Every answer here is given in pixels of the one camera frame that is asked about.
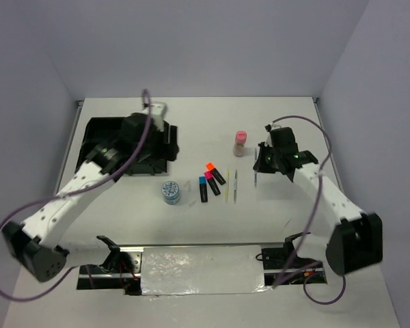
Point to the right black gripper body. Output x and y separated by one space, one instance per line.
267 161

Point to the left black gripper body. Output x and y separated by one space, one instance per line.
165 151

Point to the yellow slim pen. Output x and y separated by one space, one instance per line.
227 188

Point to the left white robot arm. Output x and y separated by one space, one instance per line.
37 242

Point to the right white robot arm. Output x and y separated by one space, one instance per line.
356 239

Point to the pink capped small bottle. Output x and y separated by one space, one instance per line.
239 143

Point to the blue patterned round tin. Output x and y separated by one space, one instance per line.
170 191

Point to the orange highlighter marker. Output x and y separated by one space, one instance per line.
215 173

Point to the blue highlighter marker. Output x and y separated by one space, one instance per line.
203 189

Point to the pink highlighter marker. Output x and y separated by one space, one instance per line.
212 183

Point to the black compartment organizer tray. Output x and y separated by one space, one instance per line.
121 134

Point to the silver foil covered panel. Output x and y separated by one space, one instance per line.
222 270

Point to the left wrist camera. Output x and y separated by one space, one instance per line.
158 112

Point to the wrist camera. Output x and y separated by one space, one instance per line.
158 112
269 128

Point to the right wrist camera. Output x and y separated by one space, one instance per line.
269 128

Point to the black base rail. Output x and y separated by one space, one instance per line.
126 277

